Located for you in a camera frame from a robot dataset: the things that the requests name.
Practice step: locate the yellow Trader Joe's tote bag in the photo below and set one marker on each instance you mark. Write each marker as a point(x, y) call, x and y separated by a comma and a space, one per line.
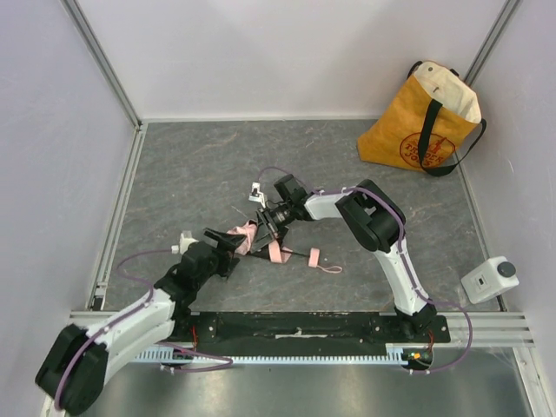
point(430, 117)

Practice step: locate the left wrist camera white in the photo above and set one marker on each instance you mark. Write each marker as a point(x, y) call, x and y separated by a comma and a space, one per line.
point(185, 241)

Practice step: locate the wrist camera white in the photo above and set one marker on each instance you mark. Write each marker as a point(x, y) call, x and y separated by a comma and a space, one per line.
point(185, 241)
point(256, 195)

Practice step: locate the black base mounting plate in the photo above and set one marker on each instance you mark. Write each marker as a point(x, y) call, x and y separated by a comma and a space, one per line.
point(244, 345)

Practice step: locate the white box with grey knob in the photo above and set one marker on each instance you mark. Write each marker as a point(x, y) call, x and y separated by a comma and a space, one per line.
point(491, 278)

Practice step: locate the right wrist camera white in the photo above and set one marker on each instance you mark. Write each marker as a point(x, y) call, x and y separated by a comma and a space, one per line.
point(256, 195)

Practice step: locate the light blue cable duct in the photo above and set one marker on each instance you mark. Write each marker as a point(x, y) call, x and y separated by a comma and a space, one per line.
point(171, 357)

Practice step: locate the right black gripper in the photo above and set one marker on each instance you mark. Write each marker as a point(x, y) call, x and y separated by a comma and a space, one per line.
point(266, 220)

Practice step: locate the aluminium rail frame front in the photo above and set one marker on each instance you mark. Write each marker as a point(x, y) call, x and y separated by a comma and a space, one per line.
point(480, 329)

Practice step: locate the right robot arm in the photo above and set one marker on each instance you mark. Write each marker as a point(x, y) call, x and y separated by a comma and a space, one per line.
point(376, 223)

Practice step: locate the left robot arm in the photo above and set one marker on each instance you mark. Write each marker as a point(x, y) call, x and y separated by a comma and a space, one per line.
point(83, 359)

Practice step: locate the pink folding umbrella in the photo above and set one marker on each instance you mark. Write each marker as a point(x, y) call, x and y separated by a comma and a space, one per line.
point(248, 248)

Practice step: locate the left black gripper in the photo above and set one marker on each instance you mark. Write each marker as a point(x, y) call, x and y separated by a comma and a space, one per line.
point(222, 253)

